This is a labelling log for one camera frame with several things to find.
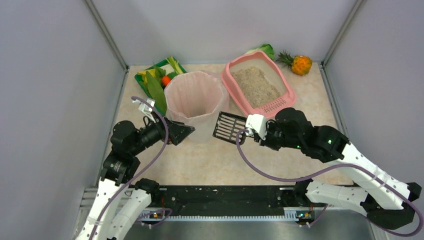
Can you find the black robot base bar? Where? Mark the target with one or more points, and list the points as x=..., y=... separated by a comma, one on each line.
x=228, y=200

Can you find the pink lined trash bin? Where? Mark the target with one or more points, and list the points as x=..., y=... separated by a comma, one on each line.
x=196, y=99

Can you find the green leafy vegetable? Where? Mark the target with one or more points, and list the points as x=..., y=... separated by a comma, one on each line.
x=156, y=92

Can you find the toy bok choy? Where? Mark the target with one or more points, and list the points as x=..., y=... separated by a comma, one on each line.
x=266, y=48

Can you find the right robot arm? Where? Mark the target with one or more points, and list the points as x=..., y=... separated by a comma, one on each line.
x=376, y=195

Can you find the orange toy carrot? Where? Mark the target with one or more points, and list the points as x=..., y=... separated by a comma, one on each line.
x=165, y=80

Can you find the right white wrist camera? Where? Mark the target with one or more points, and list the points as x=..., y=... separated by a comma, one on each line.
x=256, y=124

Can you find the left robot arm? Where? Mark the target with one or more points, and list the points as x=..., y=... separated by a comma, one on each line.
x=105, y=220

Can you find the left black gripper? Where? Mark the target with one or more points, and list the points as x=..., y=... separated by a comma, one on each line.
x=168, y=129

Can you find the toy pineapple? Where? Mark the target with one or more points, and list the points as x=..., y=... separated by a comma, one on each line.
x=299, y=64

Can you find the green vegetable tray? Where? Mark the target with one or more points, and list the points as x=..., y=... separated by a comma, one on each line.
x=157, y=70

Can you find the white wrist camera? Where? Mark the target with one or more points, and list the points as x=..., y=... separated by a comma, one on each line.
x=145, y=106
x=256, y=124

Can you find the black litter scoop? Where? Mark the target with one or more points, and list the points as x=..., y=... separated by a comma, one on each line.
x=227, y=128

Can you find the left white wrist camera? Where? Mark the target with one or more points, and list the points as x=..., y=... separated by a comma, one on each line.
x=145, y=106

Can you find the white green leek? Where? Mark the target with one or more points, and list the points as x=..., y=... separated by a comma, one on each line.
x=175, y=65

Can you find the pink litter box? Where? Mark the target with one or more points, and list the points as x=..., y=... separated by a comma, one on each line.
x=257, y=85

